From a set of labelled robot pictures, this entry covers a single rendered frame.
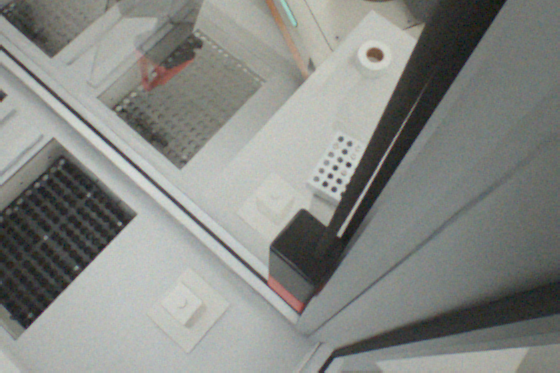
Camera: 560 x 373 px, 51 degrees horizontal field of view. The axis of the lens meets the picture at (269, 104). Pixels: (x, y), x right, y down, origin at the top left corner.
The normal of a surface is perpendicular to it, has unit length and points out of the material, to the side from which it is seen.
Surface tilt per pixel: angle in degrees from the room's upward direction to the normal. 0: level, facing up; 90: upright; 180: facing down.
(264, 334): 0
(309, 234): 0
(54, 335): 0
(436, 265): 90
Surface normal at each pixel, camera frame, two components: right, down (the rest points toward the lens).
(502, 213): -0.65, 0.69
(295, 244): 0.01, -0.42
